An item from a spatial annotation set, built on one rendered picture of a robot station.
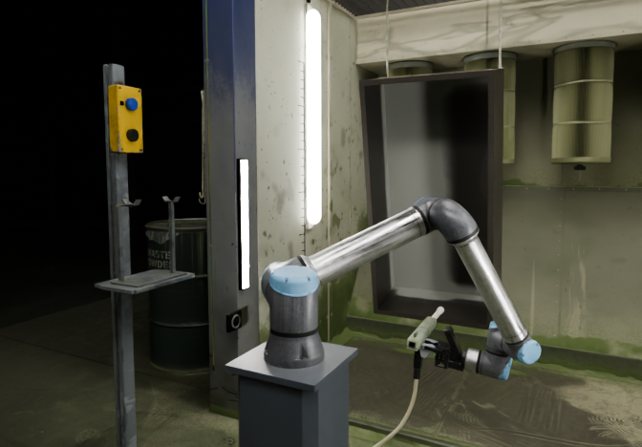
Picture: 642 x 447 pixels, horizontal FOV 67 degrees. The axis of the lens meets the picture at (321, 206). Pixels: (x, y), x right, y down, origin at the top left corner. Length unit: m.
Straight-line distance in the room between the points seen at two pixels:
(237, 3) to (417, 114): 1.04
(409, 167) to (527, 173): 1.27
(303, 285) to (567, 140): 2.26
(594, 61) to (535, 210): 1.01
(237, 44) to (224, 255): 1.00
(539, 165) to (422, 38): 1.20
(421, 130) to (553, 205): 1.36
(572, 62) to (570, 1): 0.35
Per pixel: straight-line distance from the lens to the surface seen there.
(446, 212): 1.70
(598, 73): 3.40
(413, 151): 2.66
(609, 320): 3.37
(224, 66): 2.39
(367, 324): 3.54
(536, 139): 3.74
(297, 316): 1.47
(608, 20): 3.40
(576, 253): 3.51
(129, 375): 2.28
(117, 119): 2.05
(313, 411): 1.48
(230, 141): 2.33
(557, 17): 3.41
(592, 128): 3.35
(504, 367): 2.07
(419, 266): 2.84
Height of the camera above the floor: 1.23
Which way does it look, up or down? 4 degrees down
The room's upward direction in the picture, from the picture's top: straight up
